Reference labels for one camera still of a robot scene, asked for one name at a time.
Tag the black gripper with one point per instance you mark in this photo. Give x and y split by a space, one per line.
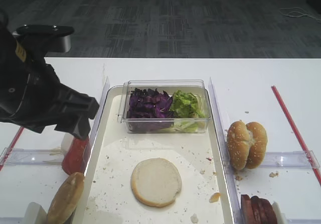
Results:
27 93

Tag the bun bottom half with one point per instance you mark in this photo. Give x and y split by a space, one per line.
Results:
156 182

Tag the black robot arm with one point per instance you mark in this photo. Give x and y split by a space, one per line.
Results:
13 52

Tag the red tomato slices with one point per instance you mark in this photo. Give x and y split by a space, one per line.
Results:
74 160

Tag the green lettuce shreds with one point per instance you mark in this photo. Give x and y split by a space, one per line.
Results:
187 105

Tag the brown meat patty slices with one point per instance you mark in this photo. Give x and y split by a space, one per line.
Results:
257 210

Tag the clear left long divider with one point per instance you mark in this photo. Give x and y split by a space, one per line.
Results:
89 147

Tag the clear long divider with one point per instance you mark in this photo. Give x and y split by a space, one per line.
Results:
232 195
89 147

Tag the purple cabbage shreds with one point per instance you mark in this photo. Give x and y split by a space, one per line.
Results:
149 104

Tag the red left boundary strip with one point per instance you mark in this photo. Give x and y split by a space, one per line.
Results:
12 141

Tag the red boundary strip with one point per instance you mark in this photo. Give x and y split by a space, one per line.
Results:
299 137
12 141

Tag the clear plastic salad container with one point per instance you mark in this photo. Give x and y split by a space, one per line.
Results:
194 86

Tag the left bun top half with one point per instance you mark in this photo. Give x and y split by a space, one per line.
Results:
66 198

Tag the white left lower pusher block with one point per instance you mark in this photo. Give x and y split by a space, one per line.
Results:
35 214

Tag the white pusher block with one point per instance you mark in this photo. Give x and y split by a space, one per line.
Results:
35 214
281 218

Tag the clear right long divider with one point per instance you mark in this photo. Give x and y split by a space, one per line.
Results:
232 195

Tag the right sesame bun left half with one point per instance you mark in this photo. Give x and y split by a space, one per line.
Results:
238 143

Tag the sesame bun half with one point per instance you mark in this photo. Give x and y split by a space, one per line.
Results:
238 143
258 147

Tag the red right boundary strip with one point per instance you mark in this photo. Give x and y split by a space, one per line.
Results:
299 137

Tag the white right pusher block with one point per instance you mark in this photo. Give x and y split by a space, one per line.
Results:
281 218

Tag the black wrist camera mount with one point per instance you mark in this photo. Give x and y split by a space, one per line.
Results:
44 38

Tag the clear upper left rail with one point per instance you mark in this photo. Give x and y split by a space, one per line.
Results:
16 156

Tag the clear rail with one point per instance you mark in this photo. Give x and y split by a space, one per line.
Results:
16 156
295 159
303 221

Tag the clear upper right rail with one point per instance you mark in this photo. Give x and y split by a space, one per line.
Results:
295 159

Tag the clear lower right rail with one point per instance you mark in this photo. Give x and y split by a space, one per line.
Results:
303 221

